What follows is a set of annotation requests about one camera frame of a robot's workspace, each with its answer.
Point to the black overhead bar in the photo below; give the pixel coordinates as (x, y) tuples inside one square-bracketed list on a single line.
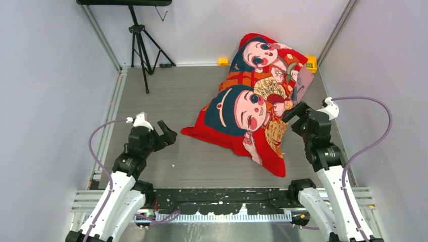
[(152, 3)]

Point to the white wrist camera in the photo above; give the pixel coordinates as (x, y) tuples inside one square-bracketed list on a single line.
[(330, 108), (140, 120)]

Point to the orange toy brick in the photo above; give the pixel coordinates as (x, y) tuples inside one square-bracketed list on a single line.
[(223, 62)]

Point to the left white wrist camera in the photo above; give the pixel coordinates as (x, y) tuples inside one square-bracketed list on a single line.
[(140, 120)]

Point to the black camera tripod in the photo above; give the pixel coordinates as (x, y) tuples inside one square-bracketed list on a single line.
[(138, 48)]

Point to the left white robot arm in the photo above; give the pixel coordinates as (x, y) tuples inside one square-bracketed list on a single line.
[(125, 193)]

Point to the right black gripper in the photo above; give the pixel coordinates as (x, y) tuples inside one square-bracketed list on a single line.
[(302, 110)]

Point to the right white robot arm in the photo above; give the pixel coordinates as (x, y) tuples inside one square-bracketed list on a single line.
[(339, 219)]

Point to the yellow toy block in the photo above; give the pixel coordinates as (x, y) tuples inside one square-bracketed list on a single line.
[(311, 63)]

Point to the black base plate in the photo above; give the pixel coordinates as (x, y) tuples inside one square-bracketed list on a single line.
[(256, 201)]

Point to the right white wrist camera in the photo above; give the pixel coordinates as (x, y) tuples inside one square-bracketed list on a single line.
[(330, 108)]

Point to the red cartoon print pillowcase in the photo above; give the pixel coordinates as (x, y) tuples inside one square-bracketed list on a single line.
[(246, 116)]

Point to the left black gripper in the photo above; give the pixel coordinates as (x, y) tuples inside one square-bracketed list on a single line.
[(168, 138)]

